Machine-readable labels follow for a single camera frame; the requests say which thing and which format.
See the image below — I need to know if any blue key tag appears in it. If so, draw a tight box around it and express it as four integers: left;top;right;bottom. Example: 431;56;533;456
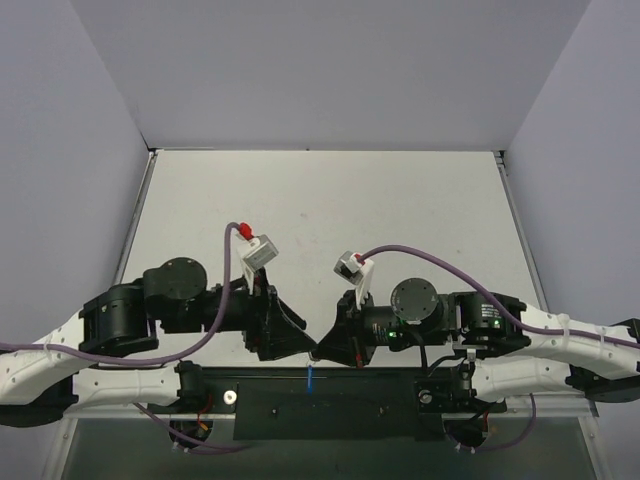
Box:
306;364;314;394

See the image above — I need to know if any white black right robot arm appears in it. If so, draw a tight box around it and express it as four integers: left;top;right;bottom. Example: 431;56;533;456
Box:
310;278;639;413

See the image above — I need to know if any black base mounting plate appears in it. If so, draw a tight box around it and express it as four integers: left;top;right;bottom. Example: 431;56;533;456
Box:
134;367;511;444

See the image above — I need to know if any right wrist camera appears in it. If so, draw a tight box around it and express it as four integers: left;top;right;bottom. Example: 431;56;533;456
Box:
333;251;375;309

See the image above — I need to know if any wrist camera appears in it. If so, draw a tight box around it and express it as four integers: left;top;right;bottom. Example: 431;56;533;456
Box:
236;234;279;293
333;251;375;309

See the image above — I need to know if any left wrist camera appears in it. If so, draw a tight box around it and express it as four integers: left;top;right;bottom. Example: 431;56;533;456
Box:
236;234;279;293

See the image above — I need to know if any aluminium frame rail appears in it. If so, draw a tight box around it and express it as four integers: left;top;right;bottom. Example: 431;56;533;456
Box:
493;150;600;479

